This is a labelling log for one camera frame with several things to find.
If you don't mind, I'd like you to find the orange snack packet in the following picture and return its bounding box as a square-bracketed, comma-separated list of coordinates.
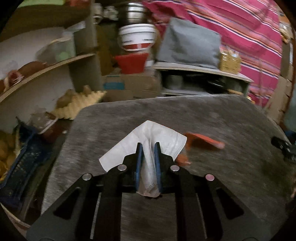
[175, 132, 225, 166]

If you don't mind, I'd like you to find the white face mask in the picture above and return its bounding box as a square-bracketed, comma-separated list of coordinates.
[99, 120, 187, 198]

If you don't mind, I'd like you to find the grey shaggy table rug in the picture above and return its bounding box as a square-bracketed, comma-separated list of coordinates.
[40, 94, 295, 241]

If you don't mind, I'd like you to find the dark blue plastic crate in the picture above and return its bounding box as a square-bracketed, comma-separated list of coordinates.
[1, 122, 51, 210]

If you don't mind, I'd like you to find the yellow egg tray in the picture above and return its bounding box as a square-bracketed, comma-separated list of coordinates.
[51, 91, 107, 120]

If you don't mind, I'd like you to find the red striped hanging cloth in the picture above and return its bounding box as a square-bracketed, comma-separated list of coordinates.
[142, 0, 282, 106]

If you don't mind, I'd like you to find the white side table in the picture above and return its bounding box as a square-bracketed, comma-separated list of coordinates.
[152, 62, 253, 96]

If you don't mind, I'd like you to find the red plastic basin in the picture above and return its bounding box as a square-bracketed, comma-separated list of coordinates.
[115, 53, 149, 74]

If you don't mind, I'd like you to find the wooden shelf unit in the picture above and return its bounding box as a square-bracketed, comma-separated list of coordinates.
[1, 1, 103, 132]

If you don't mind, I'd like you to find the white plastic bucket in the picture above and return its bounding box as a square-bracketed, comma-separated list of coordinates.
[117, 24, 157, 52]

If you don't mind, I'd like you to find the steel stock pot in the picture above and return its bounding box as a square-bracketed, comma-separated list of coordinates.
[118, 2, 147, 25]

